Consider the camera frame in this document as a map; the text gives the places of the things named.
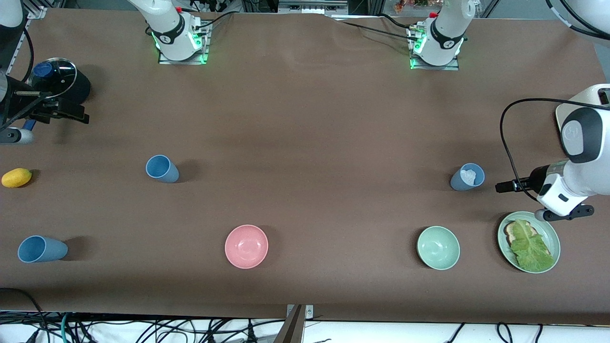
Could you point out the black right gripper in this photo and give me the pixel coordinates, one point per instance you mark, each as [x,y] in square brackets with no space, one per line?
[14,99]

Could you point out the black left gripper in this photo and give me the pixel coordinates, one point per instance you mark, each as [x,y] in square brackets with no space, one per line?
[537,179]

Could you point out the white tissue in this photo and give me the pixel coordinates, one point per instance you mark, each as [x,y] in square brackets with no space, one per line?
[468,176]

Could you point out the blue cup with tissue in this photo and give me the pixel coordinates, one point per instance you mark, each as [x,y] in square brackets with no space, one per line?
[457,183]

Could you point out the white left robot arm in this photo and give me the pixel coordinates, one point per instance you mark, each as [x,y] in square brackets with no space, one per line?
[445,33]

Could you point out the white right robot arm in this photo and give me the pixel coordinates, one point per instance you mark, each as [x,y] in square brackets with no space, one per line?
[167,28]

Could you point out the toasted bread slice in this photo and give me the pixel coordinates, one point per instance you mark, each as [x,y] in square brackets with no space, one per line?
[510,232]

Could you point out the green plate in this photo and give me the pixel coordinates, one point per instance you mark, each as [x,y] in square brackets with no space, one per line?
[550,238]

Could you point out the green lettuce leaf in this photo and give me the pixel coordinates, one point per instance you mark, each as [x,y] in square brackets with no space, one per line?
[531,250]

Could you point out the yellow lemon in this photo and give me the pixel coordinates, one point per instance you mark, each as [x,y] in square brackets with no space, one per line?
[16,177]

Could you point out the mint green bowl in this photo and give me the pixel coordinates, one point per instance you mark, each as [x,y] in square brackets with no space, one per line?
[438,247]

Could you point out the orange artificial flowers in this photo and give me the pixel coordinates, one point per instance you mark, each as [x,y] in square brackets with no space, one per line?
[410,5]

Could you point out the brown table cover cloth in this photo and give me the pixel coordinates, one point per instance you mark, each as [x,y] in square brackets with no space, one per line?
[305,119]

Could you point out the pink bowl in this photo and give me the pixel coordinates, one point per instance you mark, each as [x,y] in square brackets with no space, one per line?
[246,247]

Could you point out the grey electronics box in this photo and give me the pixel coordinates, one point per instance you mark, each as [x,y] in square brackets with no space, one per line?
[312,5]

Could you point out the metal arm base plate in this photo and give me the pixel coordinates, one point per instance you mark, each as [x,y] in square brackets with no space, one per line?
[183,61]
[433,67]

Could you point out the silver table edge bracket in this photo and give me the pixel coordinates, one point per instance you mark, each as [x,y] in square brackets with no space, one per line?
[309,312]

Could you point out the grey metal post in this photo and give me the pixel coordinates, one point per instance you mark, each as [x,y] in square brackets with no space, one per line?
[293,331]

